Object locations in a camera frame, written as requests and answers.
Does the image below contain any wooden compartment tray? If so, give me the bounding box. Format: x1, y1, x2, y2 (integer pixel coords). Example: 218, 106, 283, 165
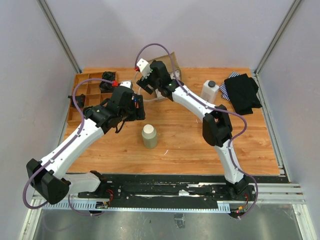
73, 71, 120, 110

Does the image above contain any right aluminium frame post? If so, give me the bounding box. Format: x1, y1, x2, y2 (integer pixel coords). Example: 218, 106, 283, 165
253, 0, 304, 76

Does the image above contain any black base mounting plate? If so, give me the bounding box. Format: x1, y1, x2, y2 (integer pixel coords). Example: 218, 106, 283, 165
77, 173, 257, 208

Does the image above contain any left aluminium frame post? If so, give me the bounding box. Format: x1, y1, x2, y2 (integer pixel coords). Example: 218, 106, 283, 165
37, 0, 82, 74

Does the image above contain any blue white striped cloth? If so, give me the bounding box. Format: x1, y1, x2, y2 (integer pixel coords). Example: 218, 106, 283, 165
219, 71, 240, 101

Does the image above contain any white bottle grey cap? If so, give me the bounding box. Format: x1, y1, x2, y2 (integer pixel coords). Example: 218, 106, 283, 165
200, 80, 219, 104

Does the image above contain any aluminium frame post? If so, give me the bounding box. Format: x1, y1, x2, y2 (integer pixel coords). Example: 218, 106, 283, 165
37, 0, 82, 74
253, 0, 304, 76

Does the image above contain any beige canvas bag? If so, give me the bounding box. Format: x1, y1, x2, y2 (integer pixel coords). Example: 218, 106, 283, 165
135, 52, 183, 101

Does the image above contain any white slotted cable duct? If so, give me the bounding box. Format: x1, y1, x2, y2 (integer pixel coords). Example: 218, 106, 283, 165
42, 201, 231, 213

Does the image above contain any cream bottle beige cap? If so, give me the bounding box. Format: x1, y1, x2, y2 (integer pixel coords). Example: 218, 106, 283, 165
141, 124, 158, 149

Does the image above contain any black garment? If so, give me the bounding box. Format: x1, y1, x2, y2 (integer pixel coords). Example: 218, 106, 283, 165
224, 73, 262, 116

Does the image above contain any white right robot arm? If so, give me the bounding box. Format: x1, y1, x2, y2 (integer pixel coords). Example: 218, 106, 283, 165
134, 58, 249, 200

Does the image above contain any rolled tie green pattern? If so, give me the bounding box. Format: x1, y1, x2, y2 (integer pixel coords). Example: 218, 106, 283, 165
101, 71, 116, 82

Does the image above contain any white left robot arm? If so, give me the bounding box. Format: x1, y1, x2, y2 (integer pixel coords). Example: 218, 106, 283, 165
26, 80, 145, 205

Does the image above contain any rolled tie dark blue dotted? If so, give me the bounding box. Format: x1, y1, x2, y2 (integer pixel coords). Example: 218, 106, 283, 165
99, 81, 115, 94

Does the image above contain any rolled tie orange pattern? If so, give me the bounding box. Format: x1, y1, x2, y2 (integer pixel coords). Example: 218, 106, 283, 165
68, 94, 86, 108

